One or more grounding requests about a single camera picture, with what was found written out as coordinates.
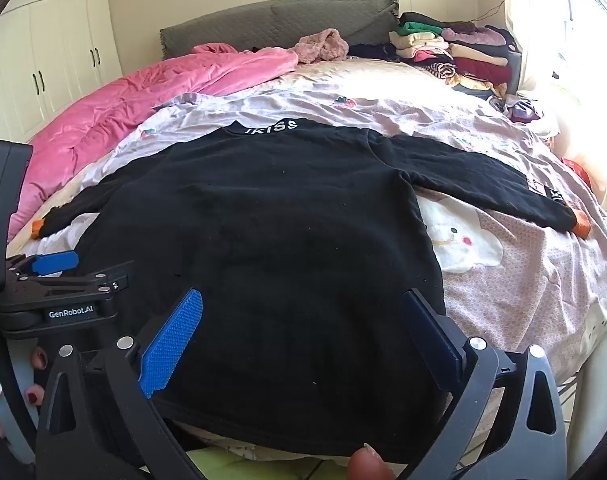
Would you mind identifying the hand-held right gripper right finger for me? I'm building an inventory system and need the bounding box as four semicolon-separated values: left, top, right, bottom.
401;288;569;480

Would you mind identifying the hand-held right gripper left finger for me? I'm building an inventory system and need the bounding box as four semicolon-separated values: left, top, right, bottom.
36;288;204;480

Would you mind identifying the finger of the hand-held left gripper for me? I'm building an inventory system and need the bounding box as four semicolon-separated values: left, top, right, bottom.
43;260;136;296
6;251;80;278

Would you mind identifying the black sweater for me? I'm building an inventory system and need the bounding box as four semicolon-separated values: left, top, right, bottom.
33;117;591;466

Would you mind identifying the pile of folded clothes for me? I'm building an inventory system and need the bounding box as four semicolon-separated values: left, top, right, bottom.
387;11;521;98

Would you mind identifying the person's left hand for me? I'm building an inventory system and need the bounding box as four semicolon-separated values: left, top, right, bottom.
0;347;49;441

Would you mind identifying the person's right hand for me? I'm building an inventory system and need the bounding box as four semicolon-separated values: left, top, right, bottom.
347;443;397;480

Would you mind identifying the printed pink bed cover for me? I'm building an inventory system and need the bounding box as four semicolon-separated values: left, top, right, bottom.
6;57;607;461

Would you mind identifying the pink quilt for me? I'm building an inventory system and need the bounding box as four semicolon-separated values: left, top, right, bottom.
8;42;299;246

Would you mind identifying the white wardrobe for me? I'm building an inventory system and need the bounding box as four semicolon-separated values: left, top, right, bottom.
0;0;124;143

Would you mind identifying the red plastic bag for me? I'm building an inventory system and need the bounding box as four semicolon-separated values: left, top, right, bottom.
561;157;591;191

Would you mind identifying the purple cloth item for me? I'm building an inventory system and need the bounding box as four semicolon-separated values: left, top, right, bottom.
506;100;539;123

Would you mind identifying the dark garment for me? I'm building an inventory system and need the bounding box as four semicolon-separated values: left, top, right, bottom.
348;42;399;63

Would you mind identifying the white curtain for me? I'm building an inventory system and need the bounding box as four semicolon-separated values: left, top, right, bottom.
501;0;607;201

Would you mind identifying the grey quilted headboard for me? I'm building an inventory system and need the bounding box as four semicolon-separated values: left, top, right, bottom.
159;0;400;61

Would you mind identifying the pink fuzzy garment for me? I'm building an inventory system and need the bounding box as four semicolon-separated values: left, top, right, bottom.
294;28;350;65

